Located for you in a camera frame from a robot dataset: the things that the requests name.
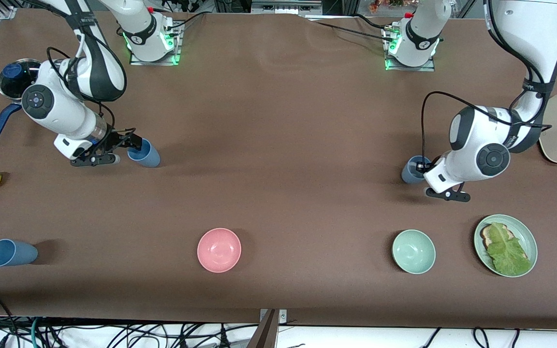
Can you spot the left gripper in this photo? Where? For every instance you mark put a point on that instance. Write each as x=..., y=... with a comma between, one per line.
x=424, y=167

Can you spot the dark camera mount post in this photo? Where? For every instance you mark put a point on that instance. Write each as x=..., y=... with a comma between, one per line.
x=265, y=333

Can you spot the toast slice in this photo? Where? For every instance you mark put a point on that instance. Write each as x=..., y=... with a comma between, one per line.
x=487, y=237

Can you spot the colourful toy food pile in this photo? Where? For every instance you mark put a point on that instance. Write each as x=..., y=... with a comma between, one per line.
x=385, y=4

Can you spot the green lettuce leaf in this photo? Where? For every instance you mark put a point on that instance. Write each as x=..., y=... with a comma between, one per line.
x=508, y=253

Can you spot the pale green bowl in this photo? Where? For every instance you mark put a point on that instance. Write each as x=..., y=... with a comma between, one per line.
x=413, y=251

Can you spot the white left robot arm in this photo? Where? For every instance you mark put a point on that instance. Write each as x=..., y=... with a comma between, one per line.
x=481, y=140

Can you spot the metal clamp bracket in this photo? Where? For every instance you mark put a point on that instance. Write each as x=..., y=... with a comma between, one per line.
x=282, y=316

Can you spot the pink bowl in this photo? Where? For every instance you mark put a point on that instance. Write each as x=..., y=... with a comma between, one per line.
x=219, y=250

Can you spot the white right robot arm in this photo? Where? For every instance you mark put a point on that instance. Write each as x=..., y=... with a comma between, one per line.
x=99, y=77

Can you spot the pale green plate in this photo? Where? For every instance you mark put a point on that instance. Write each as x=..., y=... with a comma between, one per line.
x=525, y=232

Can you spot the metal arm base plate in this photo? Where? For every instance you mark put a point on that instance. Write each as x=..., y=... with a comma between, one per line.
x=162, y=62
x=418, y=68

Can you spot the blue plastic cup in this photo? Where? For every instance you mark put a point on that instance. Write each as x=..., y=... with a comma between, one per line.
x=149, y=157
x=15, y=253
x=409, y=172

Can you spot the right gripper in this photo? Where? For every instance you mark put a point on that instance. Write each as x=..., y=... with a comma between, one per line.
x=115, y=138

